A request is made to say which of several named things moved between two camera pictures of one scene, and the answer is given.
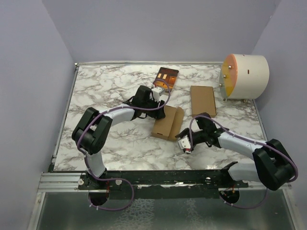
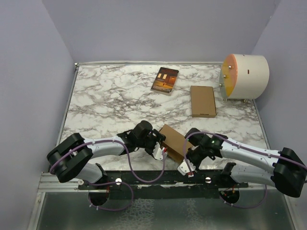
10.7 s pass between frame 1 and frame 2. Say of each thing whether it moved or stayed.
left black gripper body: moved
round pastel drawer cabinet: stayed
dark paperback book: stayed
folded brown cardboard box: stayed
